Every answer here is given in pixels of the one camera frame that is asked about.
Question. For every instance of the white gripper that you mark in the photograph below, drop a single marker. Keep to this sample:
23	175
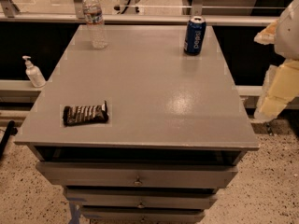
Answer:
288	34

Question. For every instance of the clear plastic water bottle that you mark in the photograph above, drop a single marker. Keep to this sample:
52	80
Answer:
92	12

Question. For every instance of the chocolate rxbar wrapper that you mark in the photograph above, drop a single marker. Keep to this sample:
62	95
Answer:
76	115

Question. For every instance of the white pump dispenser bottle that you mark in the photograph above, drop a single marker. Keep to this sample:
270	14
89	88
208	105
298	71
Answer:
34	73

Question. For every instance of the blue pepsi can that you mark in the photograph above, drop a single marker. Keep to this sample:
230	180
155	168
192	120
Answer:
195	32

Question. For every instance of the grey drawer cabinet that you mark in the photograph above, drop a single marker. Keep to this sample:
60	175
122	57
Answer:
164	107

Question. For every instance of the bottom grey drawer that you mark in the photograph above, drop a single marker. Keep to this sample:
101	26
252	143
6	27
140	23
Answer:
142	215

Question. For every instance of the grey drawer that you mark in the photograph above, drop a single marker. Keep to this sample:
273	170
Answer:
140	198
137	175
142	215

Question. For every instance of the top grey drawer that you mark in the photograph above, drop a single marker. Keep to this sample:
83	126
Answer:
137	175

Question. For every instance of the middle grey drawer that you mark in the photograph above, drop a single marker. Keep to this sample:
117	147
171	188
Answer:
140	198

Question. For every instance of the grey metal railing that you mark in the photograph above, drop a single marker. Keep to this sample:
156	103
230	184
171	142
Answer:
216	12

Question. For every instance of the black pole on floor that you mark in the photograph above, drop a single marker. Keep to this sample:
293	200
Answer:
10	130

